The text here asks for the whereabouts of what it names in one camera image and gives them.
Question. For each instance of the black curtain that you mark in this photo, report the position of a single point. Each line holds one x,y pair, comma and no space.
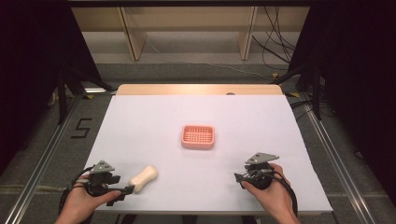
358,77
31,77

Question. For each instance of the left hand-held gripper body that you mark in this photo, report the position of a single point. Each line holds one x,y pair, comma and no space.
99,180

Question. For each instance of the person's right hand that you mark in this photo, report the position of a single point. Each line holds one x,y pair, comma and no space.
275,194

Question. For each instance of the yellow tape piece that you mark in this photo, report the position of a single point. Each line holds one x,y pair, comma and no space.
275,75
88,96
293,94

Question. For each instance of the white table cover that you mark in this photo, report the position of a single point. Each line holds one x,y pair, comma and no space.
199,174

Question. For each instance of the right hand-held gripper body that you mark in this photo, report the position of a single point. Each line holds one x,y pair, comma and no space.
259,174

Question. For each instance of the aluminium floor rail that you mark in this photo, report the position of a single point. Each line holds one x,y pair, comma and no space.
40,168
339,168

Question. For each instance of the pink plastic basket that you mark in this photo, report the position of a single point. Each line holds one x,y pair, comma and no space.
198,137

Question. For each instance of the beige wooden shelf unit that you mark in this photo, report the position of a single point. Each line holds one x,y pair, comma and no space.
137,40

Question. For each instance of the black metal stand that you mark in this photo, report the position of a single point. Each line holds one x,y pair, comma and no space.
316,93
62,96

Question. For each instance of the person's left hand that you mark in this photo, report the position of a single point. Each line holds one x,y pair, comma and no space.
82,202

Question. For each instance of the dark table grommet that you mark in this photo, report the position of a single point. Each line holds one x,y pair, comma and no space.
230,93

